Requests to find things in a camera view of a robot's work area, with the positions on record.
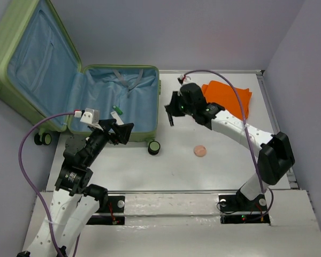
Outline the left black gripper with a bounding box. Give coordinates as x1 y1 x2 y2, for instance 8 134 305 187
85 118 134 165

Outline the white small tube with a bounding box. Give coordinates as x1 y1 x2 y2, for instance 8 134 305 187
110 111 124 125

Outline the black cosmetic tube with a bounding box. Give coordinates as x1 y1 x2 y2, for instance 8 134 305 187
167 113 174 126

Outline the green lip balm tube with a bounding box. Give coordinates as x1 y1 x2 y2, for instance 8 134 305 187
112 105 123 115

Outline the orange cloth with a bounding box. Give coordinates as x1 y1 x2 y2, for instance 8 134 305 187
201 80 252 119

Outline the pink round compact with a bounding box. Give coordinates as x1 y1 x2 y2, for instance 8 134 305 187
194 145 207 157

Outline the green suitcase with blue lining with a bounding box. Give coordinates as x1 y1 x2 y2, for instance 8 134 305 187
0 1 161 155

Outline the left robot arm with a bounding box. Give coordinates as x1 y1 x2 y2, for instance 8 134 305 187
18 119 134 256

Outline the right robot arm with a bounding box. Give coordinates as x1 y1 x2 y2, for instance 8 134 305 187
165 83 295 210

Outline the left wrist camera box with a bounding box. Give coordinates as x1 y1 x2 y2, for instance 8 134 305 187
80 108 100 125

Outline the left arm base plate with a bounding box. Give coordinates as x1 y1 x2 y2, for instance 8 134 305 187
87 195 125 225

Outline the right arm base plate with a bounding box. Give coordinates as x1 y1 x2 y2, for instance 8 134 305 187
217 194 271 224

